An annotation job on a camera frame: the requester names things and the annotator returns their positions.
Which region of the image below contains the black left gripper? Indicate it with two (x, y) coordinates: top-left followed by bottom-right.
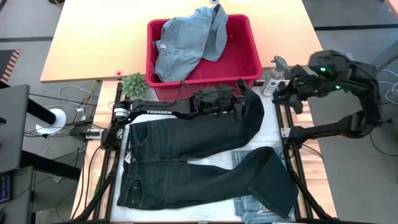
(191, 78), (249, 121)

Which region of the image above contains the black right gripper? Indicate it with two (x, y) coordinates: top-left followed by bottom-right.
(272, 63), (330, 115)

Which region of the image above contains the dark navy garment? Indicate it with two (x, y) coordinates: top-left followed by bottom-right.
(116, 79), (300, 218)

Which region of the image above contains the blue white striped shirt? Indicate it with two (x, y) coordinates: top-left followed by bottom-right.
(231, 148), (296, 224)

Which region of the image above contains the red plastic laundry bin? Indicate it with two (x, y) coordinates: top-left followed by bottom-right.
(145, 14), (264, 102)

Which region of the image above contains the clear spray bottle grey trigger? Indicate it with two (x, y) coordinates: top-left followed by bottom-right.
(260, 55), (289, 97)

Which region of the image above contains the light blue denim garment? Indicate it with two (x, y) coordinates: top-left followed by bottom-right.
(154, 3), (229, 83)

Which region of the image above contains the black chair base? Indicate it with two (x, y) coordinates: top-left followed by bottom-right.
(381, 107), (398, 128)

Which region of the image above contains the small potted green plant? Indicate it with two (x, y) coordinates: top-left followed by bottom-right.
(121, 72), (149, 100)

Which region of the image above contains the grey desk leg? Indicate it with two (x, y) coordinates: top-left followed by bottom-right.
(371, 40), (398, 72)

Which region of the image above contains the white padded table mat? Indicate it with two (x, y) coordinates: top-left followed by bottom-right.
(110, 85), (296, 222)

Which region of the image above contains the light wooden desk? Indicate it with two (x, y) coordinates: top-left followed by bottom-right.
(40, 0), (330, 83)

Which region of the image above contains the black power adapter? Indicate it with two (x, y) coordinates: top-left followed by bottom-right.
(69, 124), (102, 141)

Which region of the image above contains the white round base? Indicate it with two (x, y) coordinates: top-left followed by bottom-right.
(35, 107), (68, 136)

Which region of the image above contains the black monitor pole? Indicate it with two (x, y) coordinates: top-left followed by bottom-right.
(26, 99), (60, 128)

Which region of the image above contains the dark grey monitor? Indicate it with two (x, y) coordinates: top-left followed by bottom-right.
(0, 83), (31, 174)

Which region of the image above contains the black keyboard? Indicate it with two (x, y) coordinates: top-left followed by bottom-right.
(0, 173), (14, 205)

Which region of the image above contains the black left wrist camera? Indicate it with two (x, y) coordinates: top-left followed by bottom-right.
(198, 88), (226, 103)

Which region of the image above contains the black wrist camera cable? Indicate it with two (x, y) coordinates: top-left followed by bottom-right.
(172, 80), (206, 106)

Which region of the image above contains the black aluminium table frame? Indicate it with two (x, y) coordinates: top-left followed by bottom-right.
(70, 80), (338, 224)

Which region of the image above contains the white floor cable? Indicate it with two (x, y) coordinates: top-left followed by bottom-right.
(377, 68), (398, 105)

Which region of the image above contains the yellow cord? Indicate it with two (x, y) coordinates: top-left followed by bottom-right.
(83, 80), (100, 108)

